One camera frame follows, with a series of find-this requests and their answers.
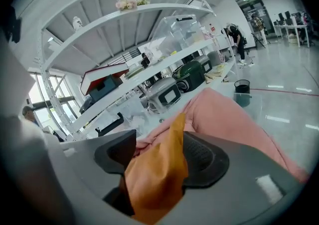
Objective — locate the grey appliance with dark panel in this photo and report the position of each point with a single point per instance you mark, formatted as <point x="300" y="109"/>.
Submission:
<point x="163" y="95"/>
<point x="203" y="62"/>

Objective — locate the white desk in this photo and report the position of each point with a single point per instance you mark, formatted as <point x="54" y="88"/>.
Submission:
<point x="291" y="29"/>

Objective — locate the green and white appliance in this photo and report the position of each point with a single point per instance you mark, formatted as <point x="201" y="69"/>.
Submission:
<point x="189" y="74"/>

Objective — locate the white ceramic vase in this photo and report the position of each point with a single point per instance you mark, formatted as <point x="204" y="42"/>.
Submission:
<point x="77" y="23"/>

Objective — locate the yellow papers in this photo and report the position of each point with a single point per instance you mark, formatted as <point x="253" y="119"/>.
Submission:
<point x="216" y="72"/>

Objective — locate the black mesh bin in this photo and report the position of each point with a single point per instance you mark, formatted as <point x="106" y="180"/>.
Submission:
<point x="242" y="86"/>

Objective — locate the pale artificial flower bunch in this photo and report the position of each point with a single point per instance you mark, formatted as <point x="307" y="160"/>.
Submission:
<point x="128" y="2"/>

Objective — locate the white metal shelf rack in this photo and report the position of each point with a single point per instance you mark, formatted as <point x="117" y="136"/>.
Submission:
<point x="99" y="20"/>

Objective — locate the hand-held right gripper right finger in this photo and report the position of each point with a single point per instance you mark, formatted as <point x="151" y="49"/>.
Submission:
<point x="207" y="164"/>

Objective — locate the large clear plastic box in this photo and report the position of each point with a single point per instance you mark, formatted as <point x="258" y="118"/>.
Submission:
<point x="175" y="33"/>

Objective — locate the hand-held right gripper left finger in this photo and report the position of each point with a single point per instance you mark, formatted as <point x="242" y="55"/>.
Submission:
<point x="114" y="155"/>

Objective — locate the dark blue-grey box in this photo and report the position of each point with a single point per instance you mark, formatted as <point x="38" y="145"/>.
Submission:
<point x="103" y="88"/>

